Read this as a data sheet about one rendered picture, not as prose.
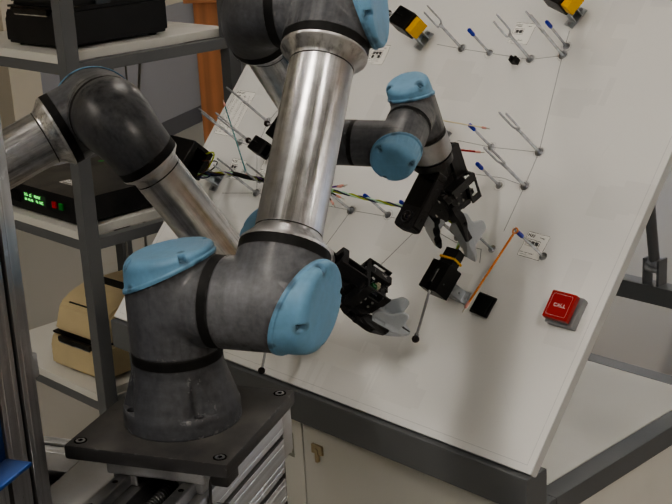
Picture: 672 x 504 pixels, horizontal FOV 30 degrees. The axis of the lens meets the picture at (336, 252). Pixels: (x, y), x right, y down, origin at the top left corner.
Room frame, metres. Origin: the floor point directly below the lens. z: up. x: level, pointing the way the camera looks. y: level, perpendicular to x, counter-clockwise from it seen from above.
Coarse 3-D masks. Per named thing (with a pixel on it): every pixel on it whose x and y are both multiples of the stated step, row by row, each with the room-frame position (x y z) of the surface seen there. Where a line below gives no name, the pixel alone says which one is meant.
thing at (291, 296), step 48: (288, 0) 1.65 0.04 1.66; (336, 0) 1.62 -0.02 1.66; (384, 0) 1.69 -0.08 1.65; (288, 48) 1.63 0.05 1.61; (336, 48) 1.60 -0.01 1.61; (288, 96) 1.57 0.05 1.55; (336, 96) 1.57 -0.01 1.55; (288, 144) 1.52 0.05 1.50; (336, 144) 1.55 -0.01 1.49; (288, 192) 1.48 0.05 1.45; (240, 240) 1.46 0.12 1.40; (288, 240) 1.43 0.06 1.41; (240, 288) 1.40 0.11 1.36; (288, 288) 1.38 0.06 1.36; (336, 288) 1.44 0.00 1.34; (240, 336) 1.39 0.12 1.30; (288, 336) 1.37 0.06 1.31
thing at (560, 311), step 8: (552, 296) 1.99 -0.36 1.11; (560, 296) 1.98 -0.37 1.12; (568, 296) 1.97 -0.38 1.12; (576, 296) 1.96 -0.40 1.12; (552, 304) 1.98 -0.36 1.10; (560, 304) 1.97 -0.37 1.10; (568, 304) 1.96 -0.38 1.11; (576, 304) 1.96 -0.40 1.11; (544, 312) 1.98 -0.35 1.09; (552, 312) 1.97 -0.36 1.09; (560, 312) 1.96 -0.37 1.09; (568, 312) 1.95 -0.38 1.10; (560, 320) 1.95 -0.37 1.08; (568, 320) 1.95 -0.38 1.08
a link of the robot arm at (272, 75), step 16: (224, 0) 1.72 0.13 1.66; (240, 0) 1.68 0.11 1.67; (256, 0) 1.66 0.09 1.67; (224, 16) 1.71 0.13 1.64; (240, 16) 1.68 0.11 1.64; (256, 16) 1.66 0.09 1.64; (224, 32) 1.73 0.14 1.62; (240, 32) 1.69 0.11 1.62; (256, 32) 1.67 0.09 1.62; (240, 48) 1.73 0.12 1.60; (256, 48) 1.71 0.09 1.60; (272, 48) 1.73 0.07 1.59; (256, 64) 1.76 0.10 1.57; (272, 64) 1.77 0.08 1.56; (272, 80) 1.80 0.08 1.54; (272, 96) 1.85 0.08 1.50
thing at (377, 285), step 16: (336, 256) 2.03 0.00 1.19; (352, 272) 2.01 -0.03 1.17; (368, 272) 2.02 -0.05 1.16; (384, 272) 2.07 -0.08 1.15; (352, 288) 2.03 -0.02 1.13; (368, 288) 2.00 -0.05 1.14; (384, 288) 2.03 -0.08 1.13; (352, 304) 2.02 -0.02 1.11; (368, 304) 2.03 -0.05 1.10; (384, 304) 2.01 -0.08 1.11
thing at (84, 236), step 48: (0, 48) 2.91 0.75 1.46; (48, 48) 2.84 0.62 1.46; (96, 48) 2.80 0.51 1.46; (144, 48) 2.89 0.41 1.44; (192, 48) 2.94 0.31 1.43; (96, 240) 2.72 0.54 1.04; (96, 288) 2.71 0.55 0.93; (48, 336) 3.13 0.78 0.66; (96, 336) 2.71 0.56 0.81; (48, 384) 2.90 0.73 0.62; (96, 384) 2.73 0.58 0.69
